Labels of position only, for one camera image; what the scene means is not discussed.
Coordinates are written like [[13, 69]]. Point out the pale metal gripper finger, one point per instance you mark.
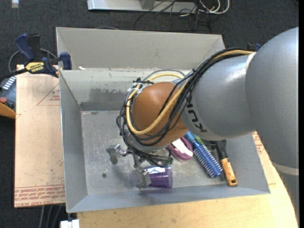
[[114, 154], [143, 177]]

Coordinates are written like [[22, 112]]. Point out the clear purple plastic cup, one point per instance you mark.
[[161, 177]]

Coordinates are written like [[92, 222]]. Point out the grey metal bin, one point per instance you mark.
[[107, 136]]

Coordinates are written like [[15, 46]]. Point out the purple and white stapler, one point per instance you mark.
[[181, 151]]

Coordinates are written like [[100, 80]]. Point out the blue hairbrush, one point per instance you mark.
[[207, 159]]

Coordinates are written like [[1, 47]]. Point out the brown cardboard board red print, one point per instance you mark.
[[38, 136]]

